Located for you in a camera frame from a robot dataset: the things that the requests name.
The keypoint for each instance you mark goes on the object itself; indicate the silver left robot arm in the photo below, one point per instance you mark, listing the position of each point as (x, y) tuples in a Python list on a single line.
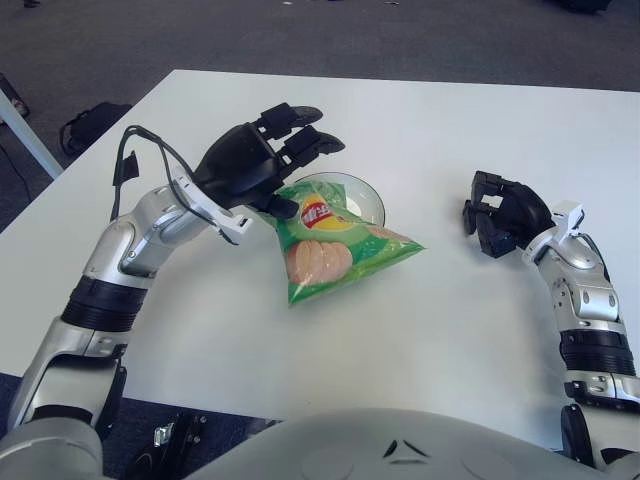
[(130, 240)]

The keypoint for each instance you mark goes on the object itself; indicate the black stand frame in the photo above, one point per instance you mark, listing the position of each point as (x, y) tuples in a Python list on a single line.
[(187, 435)]

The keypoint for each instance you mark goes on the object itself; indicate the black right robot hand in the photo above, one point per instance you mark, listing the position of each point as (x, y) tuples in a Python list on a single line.
[(525, 210)]

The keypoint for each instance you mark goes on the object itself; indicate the grey robot torso shell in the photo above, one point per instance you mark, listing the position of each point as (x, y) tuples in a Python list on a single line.
[(350, 450)]

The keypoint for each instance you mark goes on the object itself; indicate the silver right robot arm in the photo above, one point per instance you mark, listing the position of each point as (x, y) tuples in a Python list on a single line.
[(590, 300)]

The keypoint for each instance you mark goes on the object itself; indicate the green potato chips bag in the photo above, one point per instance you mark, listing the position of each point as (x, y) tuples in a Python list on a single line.
[(330, 250)]

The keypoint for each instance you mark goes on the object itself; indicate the silver metal clip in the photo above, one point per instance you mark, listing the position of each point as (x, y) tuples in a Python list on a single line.
[(164, 434)]

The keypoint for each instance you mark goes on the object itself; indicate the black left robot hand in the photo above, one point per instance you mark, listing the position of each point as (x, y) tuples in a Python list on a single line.
[(240, 165)]

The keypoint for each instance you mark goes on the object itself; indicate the black bag on floor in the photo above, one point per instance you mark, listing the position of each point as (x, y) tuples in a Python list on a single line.
[(97, 122)]

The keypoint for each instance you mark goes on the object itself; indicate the white table leg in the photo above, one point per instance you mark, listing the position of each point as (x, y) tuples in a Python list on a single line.
[(27, 135)]

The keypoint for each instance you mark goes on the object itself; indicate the white plate with black rim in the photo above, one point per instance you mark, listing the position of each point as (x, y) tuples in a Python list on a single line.
[(365, 200)]

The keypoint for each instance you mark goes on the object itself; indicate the large black box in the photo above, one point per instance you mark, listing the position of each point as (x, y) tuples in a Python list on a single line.
[(580, 5)]

